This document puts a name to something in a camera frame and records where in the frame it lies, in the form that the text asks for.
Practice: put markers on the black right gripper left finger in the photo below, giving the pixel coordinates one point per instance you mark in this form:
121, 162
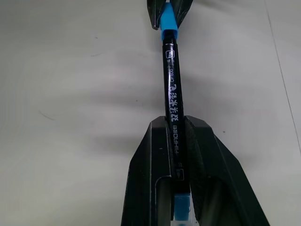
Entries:
145, 164

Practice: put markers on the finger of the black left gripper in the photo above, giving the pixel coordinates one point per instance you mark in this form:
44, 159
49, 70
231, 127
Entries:
182, 9
154, 14

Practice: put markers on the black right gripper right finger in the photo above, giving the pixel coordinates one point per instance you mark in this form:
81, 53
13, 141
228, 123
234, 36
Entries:
218, 169

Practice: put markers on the blue marker cap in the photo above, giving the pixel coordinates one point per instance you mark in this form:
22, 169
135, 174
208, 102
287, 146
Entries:
168, 18

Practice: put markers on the black marker with white print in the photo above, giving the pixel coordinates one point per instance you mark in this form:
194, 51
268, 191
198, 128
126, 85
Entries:
172, 94

